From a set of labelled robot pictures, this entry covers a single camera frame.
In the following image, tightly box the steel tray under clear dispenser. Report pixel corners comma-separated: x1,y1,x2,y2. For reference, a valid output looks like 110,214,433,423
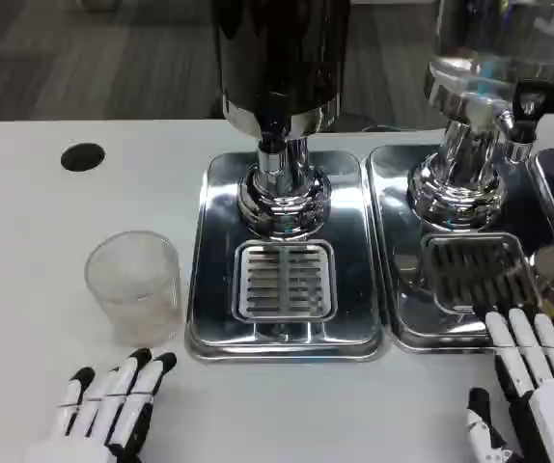
366,143,554,354

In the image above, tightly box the black tap handle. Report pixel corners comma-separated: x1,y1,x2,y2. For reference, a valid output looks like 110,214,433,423
512,80,551,144

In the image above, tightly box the steel drip grid, bright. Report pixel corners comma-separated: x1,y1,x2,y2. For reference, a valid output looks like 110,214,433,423
233,239,339,323

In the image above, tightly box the steel tray under dark dispenser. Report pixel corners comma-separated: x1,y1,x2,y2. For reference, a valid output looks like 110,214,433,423
183,151,385,364

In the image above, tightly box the clear drink dispenser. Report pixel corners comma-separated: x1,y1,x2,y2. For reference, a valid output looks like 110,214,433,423
405,0,554,233

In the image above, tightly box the dark drink dispenser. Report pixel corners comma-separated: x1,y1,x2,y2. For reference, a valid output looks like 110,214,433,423
208,0,353,240

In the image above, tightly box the steel drip grid, dark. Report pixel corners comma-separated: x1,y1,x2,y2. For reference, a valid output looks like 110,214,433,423
421,232,544,315

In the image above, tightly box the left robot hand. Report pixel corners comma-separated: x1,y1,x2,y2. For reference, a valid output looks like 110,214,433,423
23,346,178,463

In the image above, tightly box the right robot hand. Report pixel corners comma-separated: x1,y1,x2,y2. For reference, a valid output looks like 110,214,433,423
466,308,554,463

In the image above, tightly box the black round cable hole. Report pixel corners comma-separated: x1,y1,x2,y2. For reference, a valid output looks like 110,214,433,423
60,142,106,172

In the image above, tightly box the clear ribbed glass cup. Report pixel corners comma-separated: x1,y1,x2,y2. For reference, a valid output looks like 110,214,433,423
84,230,184,346

